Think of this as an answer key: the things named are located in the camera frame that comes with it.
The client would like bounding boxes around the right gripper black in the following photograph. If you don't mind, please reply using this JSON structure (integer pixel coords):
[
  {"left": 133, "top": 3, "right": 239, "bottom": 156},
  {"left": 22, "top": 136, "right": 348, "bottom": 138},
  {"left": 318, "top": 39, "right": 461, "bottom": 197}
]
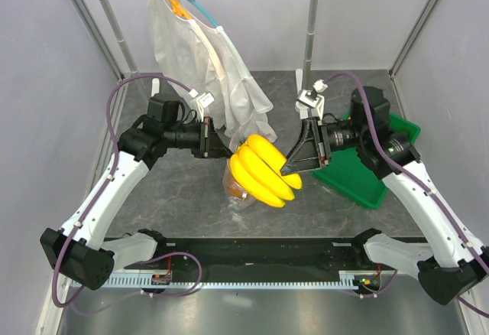
[{"left": 279, "top": 116, "right": 367, "bottom": 174}]

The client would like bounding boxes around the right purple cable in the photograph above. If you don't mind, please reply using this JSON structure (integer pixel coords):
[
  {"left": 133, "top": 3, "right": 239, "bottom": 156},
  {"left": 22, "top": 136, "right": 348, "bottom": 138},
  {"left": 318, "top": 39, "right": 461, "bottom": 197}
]
[{"left": 324, "top": 71, "right": 489, "bottom": 319}]

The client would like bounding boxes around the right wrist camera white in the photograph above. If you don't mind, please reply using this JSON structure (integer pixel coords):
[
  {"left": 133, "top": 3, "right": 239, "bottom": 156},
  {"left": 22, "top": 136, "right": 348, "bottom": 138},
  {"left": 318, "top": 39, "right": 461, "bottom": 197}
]
[{"left": 295, "top": 80, "right": 328, "bottom": 119}]

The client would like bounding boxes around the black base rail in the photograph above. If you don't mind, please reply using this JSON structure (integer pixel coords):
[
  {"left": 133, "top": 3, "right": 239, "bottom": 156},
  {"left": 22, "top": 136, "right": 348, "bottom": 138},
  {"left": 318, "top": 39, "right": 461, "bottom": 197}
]
[{"left": 114, "top": 229, "right": 398, "bottom": 286}]

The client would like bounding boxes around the green plastic tray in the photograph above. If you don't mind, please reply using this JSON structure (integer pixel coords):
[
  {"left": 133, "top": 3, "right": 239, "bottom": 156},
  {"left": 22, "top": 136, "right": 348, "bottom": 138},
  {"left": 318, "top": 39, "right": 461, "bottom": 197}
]
[{"left": 311, "top": 113, "right": 421, "bottom": 210}]

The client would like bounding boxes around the yellow toy banana bunch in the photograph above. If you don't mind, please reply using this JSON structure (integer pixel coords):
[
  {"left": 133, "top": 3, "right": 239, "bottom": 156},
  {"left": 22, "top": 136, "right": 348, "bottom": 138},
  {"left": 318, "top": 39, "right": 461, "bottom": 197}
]
[{"left": 238, "top": 134, "right": 303, "bottom": 208}]

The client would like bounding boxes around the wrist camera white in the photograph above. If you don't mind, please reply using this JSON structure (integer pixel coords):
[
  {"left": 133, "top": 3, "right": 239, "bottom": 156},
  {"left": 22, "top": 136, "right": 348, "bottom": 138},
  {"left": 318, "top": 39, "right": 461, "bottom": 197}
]
[
  {"left": 189, "top": 89, "right": 215, "bottom": 121},
  {"left": 295, "top": 80, "right": 328, "bottom": 119}
]

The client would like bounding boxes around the white garment on hanger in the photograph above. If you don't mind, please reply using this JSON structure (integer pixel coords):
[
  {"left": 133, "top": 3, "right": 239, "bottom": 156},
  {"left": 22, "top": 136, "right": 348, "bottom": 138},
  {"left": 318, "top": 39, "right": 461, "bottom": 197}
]
[{"left": 147, "top": 0, "right": 277, "bottom": 141}]

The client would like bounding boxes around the white cable duct strip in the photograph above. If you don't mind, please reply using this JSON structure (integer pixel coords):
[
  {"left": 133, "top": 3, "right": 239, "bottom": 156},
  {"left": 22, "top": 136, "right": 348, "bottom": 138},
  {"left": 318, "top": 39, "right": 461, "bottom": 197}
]
[{"left": 70, "top": 272, "right": 358, "bottom": 292}]

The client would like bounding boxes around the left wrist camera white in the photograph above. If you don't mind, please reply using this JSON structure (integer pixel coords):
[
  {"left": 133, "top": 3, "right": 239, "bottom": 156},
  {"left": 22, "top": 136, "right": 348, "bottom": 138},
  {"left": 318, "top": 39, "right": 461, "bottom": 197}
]
[{"left": 189, "top": 89, "right": 215, "bottom": 121}]

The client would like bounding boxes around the clear zip top bag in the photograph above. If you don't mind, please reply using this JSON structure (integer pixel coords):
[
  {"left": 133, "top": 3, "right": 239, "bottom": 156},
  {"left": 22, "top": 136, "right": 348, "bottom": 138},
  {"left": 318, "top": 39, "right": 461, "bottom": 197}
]
[{"left": 225, "top": 116, "right": 282, "bottom": 209}]

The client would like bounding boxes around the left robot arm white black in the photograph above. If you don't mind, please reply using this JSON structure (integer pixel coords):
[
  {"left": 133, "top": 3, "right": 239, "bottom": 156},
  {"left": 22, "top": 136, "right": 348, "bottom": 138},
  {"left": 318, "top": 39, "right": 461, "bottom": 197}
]
[{"left": 40, "top": 90, "right": 231, "bottom": 291}]

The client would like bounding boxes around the toy pineapple orange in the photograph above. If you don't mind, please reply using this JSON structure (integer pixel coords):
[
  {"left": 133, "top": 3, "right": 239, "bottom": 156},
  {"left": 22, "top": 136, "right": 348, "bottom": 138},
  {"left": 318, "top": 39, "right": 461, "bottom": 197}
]
[{"left": 223, "top": 174, "right": 250, "bottom": 200}]

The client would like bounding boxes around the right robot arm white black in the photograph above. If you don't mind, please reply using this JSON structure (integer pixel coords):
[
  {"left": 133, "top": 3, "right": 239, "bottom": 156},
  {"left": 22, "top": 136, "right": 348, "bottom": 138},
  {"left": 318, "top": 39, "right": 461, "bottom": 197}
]
[{"left": 280, "top": 86, "right": 488, "bottom": 305}]

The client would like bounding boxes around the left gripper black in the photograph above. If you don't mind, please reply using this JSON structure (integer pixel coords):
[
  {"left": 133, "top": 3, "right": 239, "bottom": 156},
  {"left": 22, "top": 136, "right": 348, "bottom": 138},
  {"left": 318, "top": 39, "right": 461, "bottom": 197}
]
[{"left": 164, "top": 116, "right": 234, "bottom": 159}]

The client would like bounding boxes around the teal clothes hanger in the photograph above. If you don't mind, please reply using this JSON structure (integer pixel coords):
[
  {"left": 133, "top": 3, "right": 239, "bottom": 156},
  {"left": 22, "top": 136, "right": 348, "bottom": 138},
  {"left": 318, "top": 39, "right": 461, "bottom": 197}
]
[{"left": 186, "top": 0, "right": 223, "bottom": 31}]

